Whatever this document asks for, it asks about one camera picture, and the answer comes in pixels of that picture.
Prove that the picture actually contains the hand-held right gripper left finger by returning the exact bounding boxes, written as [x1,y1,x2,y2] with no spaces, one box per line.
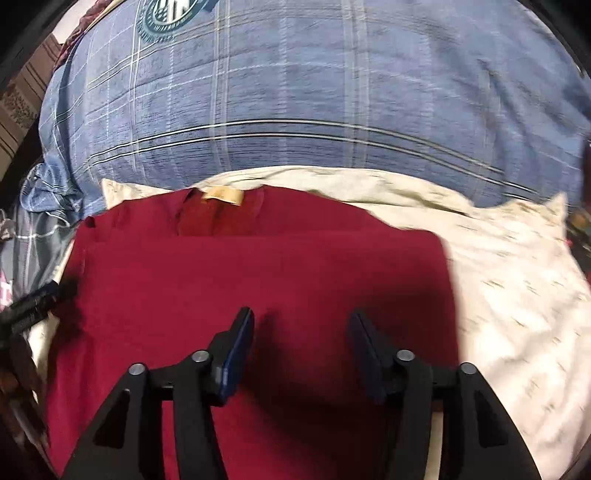
[60,306,256,480]

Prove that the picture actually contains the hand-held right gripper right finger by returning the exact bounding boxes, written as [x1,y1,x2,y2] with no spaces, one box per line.
[347,310,543,480]

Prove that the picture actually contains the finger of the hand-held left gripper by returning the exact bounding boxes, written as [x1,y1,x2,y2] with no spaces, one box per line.
[0,280,78,339]

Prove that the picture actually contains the dark red shirt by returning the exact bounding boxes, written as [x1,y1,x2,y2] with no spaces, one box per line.
[46,185,463,480]

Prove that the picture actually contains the grey printed blanket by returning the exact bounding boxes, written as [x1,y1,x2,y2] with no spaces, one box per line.
[0,203,90,319]

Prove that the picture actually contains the cream leaf print pillow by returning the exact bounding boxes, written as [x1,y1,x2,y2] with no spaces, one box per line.
[28,165,591,480]

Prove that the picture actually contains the maroon cloth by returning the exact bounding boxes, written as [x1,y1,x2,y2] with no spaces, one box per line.
[53,16,101,71]

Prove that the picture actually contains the blue striped pillow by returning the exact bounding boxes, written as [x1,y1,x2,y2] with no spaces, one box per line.
[18,0,591,227]

